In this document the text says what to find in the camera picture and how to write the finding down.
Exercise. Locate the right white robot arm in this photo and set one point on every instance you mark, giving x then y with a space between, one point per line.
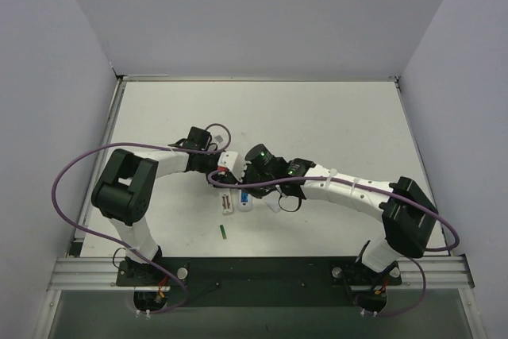
397 205

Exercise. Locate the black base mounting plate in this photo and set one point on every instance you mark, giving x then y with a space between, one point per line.
258 282

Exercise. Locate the wide white remote with display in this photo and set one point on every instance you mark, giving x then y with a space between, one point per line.
242 207

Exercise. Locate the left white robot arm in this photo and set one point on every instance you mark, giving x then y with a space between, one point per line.
124 189

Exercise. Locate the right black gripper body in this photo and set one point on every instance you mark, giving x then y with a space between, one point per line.
251 179

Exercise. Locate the slim white remote control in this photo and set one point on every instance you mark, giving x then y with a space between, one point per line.
226 203

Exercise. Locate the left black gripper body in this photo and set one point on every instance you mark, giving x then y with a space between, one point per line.
218 176

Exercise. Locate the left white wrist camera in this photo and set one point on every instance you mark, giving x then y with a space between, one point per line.
218 139

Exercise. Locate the wide remote battery cover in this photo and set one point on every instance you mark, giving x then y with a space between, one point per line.
274 206

